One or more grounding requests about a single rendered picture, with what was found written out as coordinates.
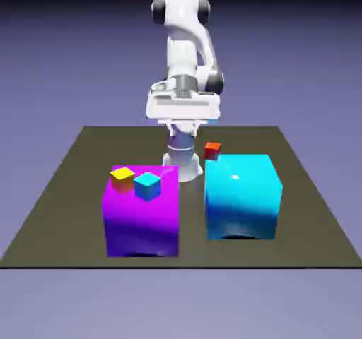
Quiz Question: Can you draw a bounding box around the small cyan cube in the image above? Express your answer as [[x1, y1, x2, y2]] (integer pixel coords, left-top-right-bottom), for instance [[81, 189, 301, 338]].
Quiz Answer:
[[133, 172, 163, 203]]

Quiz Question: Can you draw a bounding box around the small yellow cube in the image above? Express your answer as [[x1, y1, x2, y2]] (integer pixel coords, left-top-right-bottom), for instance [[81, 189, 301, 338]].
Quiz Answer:
[[109, 166, 136, 195]]

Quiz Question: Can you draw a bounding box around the large cyan box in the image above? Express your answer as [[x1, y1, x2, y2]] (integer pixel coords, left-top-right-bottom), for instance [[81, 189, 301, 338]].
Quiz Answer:
[[204, 153, 284, 241]]

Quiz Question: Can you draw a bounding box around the small red cube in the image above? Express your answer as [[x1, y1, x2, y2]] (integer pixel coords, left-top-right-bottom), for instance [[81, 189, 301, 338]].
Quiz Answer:
[[204, 141, 222, 161]]

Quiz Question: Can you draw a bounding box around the large purple box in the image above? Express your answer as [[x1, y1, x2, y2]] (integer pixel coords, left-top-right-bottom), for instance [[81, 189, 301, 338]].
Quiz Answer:
[[101, 164, 180, 258]]

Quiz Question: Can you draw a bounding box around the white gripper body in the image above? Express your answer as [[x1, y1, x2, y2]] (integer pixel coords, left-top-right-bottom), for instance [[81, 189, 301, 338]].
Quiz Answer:
[[145, 89, 222, 126]]

